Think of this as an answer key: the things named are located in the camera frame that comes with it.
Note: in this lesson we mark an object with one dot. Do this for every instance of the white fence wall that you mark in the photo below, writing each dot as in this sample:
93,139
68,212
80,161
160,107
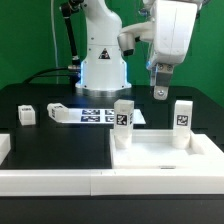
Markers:
5,146
109,182
213,150

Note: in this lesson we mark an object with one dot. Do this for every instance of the white left fence wall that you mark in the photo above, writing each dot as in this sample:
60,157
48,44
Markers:
5,146

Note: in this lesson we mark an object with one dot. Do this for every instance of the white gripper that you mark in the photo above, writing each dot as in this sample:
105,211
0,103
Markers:
173,23

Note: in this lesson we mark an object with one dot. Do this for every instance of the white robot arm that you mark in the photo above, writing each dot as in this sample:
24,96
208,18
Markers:
103,71

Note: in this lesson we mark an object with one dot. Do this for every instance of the white right fence wall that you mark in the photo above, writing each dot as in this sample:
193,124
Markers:
213,150

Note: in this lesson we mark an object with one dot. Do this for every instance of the white square table top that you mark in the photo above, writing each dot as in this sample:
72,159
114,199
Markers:
151,149

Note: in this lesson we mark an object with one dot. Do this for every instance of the white front fence wall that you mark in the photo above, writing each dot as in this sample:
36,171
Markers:
109,182

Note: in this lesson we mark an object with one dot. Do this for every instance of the sheet of fiducial markers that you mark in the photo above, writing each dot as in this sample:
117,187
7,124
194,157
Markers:
87,116

